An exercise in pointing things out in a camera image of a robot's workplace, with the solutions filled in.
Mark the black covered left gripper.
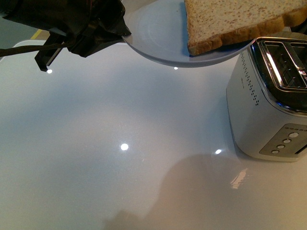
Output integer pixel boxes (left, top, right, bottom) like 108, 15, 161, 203
0, 0, 131, 71

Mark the white round plate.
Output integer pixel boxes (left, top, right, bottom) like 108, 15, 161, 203
122, 0, 252, 68

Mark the slice of brown bread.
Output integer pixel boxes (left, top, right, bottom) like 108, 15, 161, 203
184, 0, 307, 56

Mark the white and chrome toaster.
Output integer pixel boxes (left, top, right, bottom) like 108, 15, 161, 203
226, 37, 307, 162

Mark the black cable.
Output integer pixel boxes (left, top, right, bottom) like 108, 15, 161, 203
0, 41, 72, 58

